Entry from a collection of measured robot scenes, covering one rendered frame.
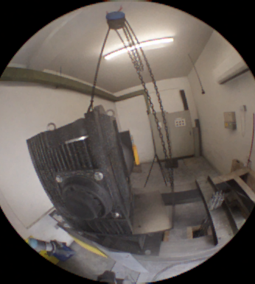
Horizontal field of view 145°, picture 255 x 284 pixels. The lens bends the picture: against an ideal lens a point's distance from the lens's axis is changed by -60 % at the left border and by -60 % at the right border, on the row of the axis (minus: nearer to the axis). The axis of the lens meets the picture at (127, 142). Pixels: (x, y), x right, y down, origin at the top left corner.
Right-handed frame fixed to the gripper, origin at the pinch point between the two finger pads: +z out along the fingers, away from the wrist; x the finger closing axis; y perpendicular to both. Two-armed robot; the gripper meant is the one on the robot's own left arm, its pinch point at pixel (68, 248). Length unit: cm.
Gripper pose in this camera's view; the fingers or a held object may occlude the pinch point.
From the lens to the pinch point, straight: 96.7
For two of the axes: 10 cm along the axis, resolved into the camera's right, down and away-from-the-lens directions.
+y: 2.1, -7.6, 6.2
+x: -8.8, 1.4, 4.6
